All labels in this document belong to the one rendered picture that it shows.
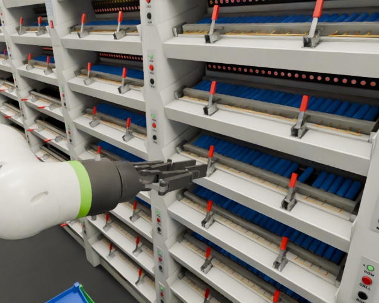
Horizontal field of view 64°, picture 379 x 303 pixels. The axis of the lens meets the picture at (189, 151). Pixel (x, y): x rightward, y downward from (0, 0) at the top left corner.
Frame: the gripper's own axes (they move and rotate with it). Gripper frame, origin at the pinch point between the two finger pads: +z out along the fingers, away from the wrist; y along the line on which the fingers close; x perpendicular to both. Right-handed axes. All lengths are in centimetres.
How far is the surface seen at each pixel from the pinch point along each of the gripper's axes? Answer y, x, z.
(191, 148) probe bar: -24.4, -3.5, 26.3
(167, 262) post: -31, -53, 30
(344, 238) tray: 28.7, -9.3, 21.1
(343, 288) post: 30.7, -21.8, 23.6
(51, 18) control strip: -105, 36, 11
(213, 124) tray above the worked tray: -9.8, 7.9, 18.0
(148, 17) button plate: -35, 35, 11
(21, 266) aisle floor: -133, -106, 9
